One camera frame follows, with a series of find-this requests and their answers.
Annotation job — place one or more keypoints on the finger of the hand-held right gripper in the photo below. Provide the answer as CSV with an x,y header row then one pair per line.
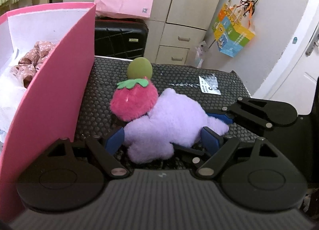
x,y
219,118
192,156

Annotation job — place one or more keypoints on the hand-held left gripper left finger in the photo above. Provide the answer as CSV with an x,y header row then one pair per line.
x,y
116,141

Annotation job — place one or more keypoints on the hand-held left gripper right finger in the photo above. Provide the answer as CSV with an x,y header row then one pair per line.
x,y
209,140

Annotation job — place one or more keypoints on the purple plush toy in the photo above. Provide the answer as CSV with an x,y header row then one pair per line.
x,y
172,115

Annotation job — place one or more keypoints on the pink cardboard box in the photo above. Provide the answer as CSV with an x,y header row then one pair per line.
x,y
54,90

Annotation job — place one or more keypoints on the white plastic wrap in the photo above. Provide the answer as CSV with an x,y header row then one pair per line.
x,y
10,100

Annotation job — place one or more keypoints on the pink floral cloth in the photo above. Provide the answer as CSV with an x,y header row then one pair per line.
x,y
32,58

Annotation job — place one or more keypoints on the white label sticker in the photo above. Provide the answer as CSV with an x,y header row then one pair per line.
x,y
209,85

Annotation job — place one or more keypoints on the pink strawberry plush toy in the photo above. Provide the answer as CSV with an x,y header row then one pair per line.
x,y
134,100

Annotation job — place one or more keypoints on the small hanging clear packet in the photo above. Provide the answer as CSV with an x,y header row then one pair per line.
x,y
201,53

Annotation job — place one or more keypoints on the green plush ball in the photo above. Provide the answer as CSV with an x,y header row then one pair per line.
x,y
139,68

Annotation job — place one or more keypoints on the colourful paper bag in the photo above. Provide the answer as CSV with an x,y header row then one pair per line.
x,y
231,35

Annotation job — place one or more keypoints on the white door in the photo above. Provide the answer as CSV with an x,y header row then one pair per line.
x,y
286,45

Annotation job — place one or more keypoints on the black suitcase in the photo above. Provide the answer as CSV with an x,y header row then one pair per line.
x,y
117,38

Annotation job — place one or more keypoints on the beige wardrobe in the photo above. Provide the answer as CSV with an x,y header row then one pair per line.
x,y
189,8

